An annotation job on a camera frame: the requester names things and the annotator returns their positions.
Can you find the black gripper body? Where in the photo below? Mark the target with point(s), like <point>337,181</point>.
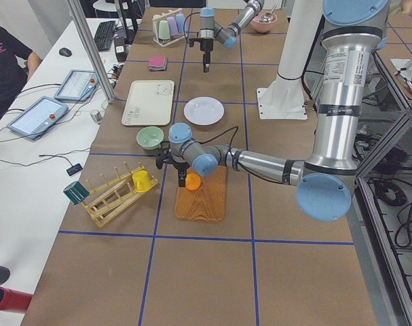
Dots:
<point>180,166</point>
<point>206,45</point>

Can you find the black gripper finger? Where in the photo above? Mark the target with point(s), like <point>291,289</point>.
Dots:
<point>206,67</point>
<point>182,178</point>

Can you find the orange fruit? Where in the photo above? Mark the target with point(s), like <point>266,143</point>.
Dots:
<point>193,181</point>

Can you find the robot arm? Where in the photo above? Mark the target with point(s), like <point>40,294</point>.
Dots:
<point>211,30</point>
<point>324,181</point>

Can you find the cream bear tray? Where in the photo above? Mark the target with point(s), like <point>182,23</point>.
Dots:
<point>149,103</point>

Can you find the purple cup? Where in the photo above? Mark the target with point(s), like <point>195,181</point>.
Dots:
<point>173,28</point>

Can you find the blue cup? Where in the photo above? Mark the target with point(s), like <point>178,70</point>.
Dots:
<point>180,22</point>

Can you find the brown wooden cutting board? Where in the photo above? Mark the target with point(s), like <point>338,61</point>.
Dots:
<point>205,204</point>

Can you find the yellow mug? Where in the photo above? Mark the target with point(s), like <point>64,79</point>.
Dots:
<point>142,181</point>

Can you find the grey cloth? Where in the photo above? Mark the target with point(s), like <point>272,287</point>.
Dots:
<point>159,69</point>

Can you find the green cup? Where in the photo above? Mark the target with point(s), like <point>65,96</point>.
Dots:
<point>163,31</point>

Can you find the green ceramic bowl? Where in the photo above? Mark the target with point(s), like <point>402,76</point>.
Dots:
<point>150,137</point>

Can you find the white round plate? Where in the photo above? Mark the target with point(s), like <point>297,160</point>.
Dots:
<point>203,111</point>

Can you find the pink cloth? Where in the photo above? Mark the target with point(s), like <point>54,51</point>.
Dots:
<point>157,62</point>

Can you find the pink bowl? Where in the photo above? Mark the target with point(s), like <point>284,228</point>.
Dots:
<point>263,27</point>

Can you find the metal scoop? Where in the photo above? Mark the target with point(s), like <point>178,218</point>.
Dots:
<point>268,16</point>

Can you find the wooden peg drying rack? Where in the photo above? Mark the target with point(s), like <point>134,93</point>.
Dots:
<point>113,197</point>

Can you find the small metal cylinder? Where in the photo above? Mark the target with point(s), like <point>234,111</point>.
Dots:
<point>96,116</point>

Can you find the black keyboard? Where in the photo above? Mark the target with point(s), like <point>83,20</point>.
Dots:
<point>104,34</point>

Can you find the small black device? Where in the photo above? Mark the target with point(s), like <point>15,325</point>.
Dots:
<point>74,169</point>

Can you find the dark green mug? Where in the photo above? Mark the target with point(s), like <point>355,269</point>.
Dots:
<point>76,192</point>

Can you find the upper teach pendant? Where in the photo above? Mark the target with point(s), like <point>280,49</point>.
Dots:
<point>78,86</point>

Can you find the teach pendant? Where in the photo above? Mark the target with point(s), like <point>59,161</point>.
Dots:
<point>38,118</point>
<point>78,86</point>

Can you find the black computer mouse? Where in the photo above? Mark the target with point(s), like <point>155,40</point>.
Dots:
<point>65,52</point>

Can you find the lower teach pendant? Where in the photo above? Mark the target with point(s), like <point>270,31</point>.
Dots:
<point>38,118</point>

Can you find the seated person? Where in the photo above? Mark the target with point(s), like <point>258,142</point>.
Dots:
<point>17,65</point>

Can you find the white wire cup rack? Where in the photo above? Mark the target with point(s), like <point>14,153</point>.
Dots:
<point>163,16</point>

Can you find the aluminium frame post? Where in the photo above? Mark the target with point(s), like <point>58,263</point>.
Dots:
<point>87,40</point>

